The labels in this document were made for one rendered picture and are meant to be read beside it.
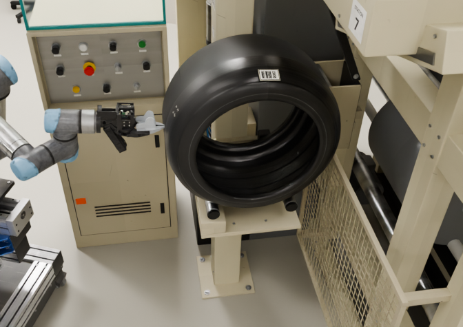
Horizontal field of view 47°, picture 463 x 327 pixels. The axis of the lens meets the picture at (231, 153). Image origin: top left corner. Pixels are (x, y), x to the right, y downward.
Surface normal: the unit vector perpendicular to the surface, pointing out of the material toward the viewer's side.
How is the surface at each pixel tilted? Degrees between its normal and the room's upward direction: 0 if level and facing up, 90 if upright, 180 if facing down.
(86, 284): 0
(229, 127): 90
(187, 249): 0
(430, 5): 90
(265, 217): 0
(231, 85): 46
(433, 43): 90
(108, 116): 89
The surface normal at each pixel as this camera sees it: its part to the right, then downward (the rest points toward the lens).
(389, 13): 0.16, 0.63
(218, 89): -0.22, -0.05
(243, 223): 0.03, -0.77
